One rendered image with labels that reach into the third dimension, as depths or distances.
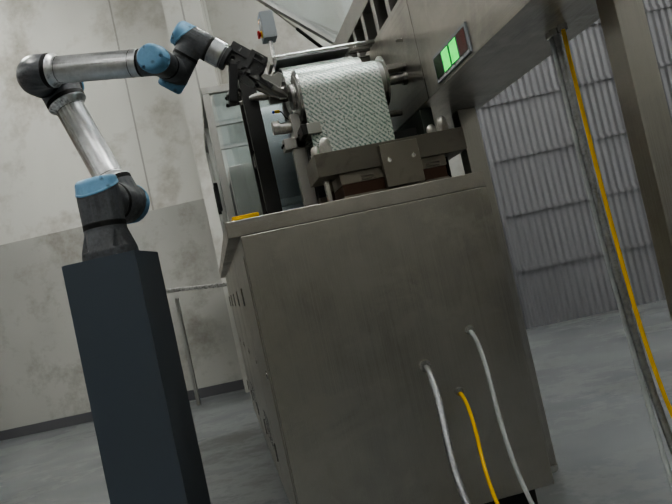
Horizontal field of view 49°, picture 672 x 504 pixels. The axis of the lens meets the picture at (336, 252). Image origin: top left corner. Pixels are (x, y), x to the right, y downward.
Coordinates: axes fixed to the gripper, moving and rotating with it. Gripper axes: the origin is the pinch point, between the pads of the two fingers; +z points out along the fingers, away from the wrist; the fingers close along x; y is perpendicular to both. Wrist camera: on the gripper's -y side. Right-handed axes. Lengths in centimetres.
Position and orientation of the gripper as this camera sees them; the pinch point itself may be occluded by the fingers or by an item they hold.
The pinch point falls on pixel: (282, 97)
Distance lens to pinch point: 220.3
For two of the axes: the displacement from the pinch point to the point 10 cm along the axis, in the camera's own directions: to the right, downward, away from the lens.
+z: 8.8, 4.6, 1.1
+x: -1.6, 0.7, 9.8
